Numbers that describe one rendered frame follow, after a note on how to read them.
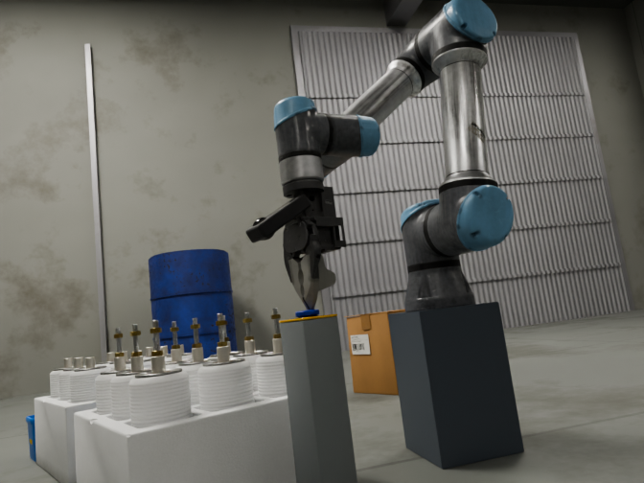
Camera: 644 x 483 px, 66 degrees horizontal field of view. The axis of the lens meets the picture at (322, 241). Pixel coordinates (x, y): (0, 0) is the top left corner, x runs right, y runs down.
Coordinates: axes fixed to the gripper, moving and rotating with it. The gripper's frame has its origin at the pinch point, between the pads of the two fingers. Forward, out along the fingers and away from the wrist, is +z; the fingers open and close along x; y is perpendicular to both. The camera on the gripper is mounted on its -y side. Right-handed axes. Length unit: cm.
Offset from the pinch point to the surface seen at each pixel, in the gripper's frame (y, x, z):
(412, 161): 298, 231, -128
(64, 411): -26, 63, 17
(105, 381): -22.9, 37.8, 10.1
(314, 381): -2.5, -3.5, 12.3
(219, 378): -10.3, 13.3, 10.8
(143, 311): 75, 332, -17
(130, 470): -26.7, 9.5, 20.7
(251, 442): -7.5, 9.5, 21.5
